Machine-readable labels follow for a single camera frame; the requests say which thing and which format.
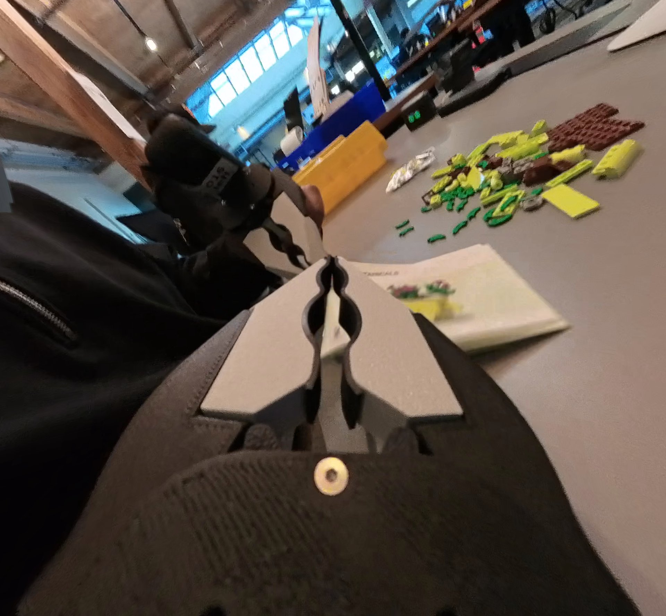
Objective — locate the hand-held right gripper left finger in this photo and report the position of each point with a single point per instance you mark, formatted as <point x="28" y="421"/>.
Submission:
<point x="260" y="366"/>

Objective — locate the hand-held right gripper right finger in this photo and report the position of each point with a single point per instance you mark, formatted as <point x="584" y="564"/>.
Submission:
<point x="406" y="366"/>

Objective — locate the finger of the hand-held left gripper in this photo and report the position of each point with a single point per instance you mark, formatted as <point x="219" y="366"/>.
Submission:
<point x="302" y="226"/>
<point x="270" y="254"/>

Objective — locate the yellow storage bins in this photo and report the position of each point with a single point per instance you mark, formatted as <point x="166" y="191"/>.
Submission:
<point x="338" y="169"/>

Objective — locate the toy instruction booklet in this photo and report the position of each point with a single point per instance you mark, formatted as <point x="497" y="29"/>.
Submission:
<point x="494" y="293"/>

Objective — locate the pile of toy bricks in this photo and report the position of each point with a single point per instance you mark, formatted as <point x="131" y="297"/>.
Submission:
<point x="494" y="179"/>

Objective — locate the large brown studded plate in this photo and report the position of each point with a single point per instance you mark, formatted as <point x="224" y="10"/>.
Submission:
<point x="603" y="136"/>
<point x="593" y="116"/>

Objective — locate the person's left forearm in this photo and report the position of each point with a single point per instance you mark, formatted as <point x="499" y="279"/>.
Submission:
<point x="218" y="273"/>

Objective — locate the person's left hand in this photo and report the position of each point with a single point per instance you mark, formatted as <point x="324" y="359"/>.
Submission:
<point x="315" y="202"/>

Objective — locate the white paper roll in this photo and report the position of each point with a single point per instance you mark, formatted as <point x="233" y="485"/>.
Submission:
<point x="291" y="140"/>

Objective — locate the black tilted board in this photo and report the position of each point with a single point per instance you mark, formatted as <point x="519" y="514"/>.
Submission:
<point x="292" y="106"/>

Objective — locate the blue storage bin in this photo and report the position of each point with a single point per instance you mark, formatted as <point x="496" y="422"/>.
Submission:
<point x="343" y="117"/>

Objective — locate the small sealed bag of pieces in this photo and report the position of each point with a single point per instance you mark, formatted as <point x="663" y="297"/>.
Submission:
<point x="411" y="171"/>

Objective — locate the white printed banner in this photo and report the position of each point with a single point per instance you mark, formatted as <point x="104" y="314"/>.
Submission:
<point x="317" y="70"/>

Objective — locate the grey desk with wood edge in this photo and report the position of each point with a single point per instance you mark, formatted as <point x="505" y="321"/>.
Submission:
<point x="406" y="101"/>

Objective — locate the black charger with green display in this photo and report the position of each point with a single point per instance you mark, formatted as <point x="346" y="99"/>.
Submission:
<point x="419" y="112"/>

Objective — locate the black pillar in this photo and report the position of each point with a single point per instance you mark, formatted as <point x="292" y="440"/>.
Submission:
<point x="348" y="23"/>

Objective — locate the black adapter box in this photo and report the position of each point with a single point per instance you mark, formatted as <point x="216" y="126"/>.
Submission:
<point x="460" y="67"/>

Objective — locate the lime flat tile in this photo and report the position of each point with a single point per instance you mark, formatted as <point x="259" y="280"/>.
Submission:
<point x="570" y="201"/>

